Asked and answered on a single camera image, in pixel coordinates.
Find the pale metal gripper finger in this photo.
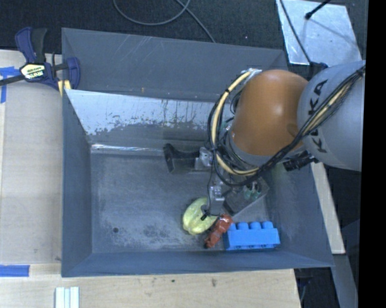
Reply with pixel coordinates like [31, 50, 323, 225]
[208, 184, 227, 218]

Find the red-brown toy figure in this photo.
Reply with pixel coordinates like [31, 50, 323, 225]
[202, 213, 234, 251]

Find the yellow-green toy fruit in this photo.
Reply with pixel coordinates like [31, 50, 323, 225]
[181, 196, 220, 237]

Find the blue toy building block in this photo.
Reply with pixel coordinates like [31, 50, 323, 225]
[222, 218, 282, 254]

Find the grey metal bin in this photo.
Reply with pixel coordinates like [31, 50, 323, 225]
[52, 27, 344, 287]

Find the black cylinder on white bracket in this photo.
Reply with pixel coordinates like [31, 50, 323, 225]
[162, 142, 215, 176]

